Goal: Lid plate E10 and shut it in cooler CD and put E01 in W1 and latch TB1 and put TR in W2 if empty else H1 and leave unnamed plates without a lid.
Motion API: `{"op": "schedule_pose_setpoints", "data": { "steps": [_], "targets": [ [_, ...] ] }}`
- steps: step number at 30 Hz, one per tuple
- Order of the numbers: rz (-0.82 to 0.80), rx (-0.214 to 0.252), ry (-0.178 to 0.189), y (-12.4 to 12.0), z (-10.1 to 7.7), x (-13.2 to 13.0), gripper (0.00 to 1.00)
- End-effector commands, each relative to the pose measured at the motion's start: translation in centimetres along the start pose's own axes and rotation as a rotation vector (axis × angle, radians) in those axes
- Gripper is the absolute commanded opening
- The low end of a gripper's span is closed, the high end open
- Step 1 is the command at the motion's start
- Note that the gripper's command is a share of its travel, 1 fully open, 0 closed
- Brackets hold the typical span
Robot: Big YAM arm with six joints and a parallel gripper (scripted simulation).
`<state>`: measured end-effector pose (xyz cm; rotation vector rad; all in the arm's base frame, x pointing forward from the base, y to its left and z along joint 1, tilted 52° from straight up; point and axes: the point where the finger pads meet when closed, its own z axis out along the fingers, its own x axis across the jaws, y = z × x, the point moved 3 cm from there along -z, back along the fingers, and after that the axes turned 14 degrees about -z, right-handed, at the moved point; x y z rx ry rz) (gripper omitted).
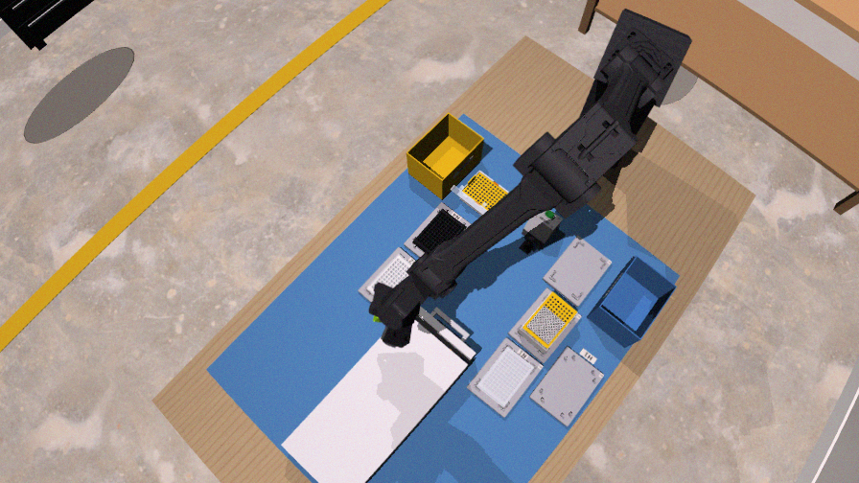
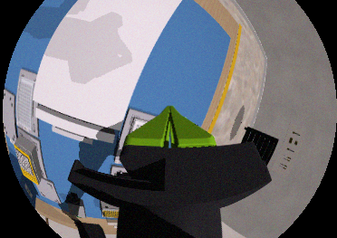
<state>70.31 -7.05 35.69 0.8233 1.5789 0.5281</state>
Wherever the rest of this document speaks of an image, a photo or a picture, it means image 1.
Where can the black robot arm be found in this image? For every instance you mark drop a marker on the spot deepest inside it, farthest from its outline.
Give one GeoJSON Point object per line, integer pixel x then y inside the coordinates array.
{"type": "Point", "coordinates": [562, 178]}

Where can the blue bench mat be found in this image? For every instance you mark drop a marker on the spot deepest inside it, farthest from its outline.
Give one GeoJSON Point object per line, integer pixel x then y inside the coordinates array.
{"type": "Point", "coordinates": [283, 365]}

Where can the blue bin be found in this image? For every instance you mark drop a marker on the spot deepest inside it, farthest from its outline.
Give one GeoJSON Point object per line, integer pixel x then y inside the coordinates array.
{"type": "Point", "coordinates": [633, 303]}

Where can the white label plate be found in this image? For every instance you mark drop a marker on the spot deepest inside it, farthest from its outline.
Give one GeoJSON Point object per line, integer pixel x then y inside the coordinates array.
{"type": "Point", "coordinates": [588, 356]}

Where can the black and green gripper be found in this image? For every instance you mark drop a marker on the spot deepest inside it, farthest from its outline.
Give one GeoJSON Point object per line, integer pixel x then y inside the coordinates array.
{"type": "Point", "coordinates": [380, 291]}

